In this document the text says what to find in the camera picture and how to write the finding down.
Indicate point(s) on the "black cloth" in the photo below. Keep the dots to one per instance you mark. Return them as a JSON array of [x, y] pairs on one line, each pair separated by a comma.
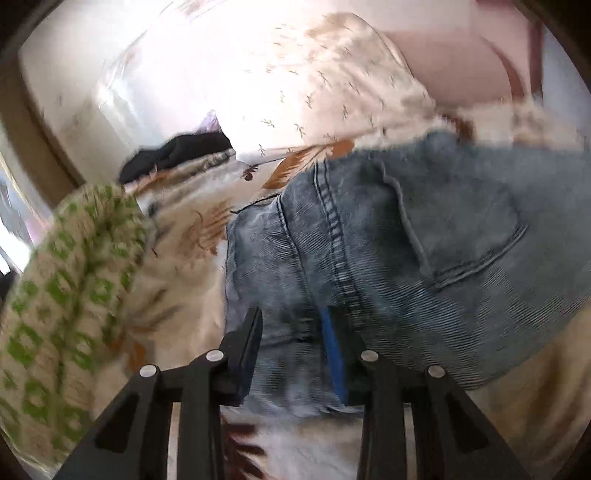
[[184, 150]]

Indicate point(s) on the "stained glass wooden door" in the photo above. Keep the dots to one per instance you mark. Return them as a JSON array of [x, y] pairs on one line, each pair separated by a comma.
[[41, 134]]

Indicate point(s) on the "blue denim pants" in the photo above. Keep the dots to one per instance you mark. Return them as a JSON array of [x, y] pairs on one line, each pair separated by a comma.
[[415, 230]]

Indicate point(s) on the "leaf print blanket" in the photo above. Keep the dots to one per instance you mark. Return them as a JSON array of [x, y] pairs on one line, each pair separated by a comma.
[[198, 240]]

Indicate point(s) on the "white twig print pillow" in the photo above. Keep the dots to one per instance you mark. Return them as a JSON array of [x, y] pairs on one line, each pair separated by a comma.
[[323, 83]]

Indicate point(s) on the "pink quilted cushion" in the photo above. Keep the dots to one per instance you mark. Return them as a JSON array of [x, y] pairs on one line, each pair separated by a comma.
[[508, 18]]

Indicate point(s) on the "green checked quilt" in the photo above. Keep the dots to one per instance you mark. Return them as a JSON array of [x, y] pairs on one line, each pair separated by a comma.
[[69, 300]]

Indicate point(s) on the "purple plastic bag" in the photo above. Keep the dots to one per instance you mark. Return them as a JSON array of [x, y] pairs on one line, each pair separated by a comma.
[[211, 123]]

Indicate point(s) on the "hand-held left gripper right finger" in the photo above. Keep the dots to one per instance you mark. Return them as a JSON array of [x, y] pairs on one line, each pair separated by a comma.
[[334, 355]]

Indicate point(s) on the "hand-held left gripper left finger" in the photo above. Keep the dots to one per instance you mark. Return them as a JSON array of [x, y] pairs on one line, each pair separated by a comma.
[[252, 350]]

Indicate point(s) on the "pink bolster cushion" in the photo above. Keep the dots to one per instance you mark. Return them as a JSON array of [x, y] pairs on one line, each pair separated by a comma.
[[452, 69]]

